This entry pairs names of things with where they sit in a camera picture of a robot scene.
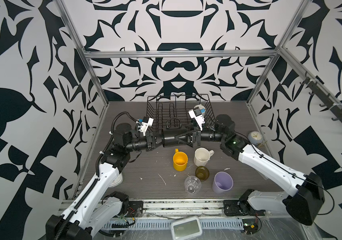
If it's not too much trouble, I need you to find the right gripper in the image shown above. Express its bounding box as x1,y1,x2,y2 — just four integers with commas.
178,122,228,150

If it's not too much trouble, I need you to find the black mug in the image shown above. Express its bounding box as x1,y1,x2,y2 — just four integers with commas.
162,118,187,148

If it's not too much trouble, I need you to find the cream white mug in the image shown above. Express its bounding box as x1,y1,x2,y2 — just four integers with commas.
194,148,215,167

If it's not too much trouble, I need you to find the yellow mug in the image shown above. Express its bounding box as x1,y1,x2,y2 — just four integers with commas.
173,149,189,172

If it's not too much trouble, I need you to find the black wire dish rack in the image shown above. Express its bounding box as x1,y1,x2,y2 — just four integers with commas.
146,94,215,133

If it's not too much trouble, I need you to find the white mug red inside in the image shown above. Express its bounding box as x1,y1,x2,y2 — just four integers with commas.
195,104,206,112

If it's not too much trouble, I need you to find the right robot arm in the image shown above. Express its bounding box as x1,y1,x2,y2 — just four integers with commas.
171,115,325,226

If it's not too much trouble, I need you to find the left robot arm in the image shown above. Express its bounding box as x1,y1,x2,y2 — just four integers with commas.
46,112,159,240

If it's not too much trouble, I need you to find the olive glass cup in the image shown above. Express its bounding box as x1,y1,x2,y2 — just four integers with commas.
195,166,210,182

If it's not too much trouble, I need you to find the clear glass cup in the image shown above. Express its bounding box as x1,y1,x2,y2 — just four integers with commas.
185,176,202,195

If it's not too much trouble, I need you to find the square white clock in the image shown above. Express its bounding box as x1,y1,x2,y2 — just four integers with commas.
110,173,123,188

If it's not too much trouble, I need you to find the lilac plastic cup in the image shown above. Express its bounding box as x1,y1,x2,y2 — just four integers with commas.
212,172,234,194

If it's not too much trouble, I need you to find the round grey alarm clock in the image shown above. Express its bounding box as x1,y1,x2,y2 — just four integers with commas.
248,131,265,146

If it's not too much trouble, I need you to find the small circuit board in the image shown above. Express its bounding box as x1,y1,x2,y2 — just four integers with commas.
243,218,262,236

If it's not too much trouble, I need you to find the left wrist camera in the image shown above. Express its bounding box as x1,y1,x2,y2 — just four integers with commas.
136,117,154,136

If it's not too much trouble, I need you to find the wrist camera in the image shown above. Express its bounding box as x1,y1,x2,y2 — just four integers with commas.
136,117,154,136
188,107,206,131

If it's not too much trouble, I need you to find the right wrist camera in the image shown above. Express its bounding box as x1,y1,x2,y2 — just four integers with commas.
188,107,206,131

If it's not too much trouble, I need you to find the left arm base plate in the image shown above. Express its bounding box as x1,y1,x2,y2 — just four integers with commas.
126,200,144,218

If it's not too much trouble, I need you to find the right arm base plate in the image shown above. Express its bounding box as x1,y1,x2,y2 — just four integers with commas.
223,200,266,217

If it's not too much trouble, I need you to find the black wall hook rail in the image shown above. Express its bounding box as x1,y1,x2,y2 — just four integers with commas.
301,71,342,124

